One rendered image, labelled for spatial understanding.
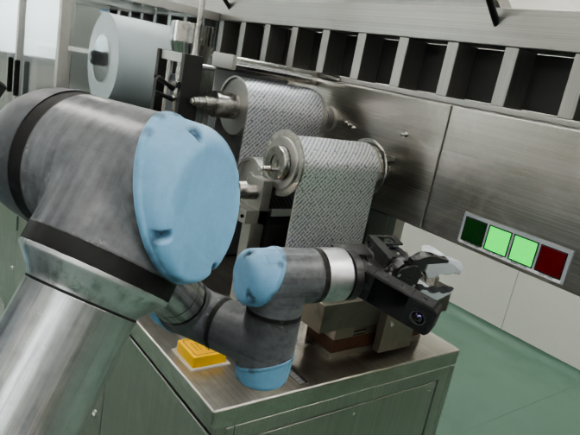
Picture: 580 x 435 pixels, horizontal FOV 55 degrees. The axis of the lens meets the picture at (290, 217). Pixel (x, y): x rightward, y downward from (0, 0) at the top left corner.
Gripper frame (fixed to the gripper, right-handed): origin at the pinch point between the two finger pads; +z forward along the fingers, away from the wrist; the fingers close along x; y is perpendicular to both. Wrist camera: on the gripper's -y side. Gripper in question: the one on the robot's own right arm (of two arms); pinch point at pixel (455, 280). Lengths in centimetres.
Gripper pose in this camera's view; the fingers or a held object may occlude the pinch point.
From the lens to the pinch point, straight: 91.2
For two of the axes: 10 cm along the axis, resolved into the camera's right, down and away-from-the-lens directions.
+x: -2.9, 8.5, 4.5
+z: 8.7, 0.4, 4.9
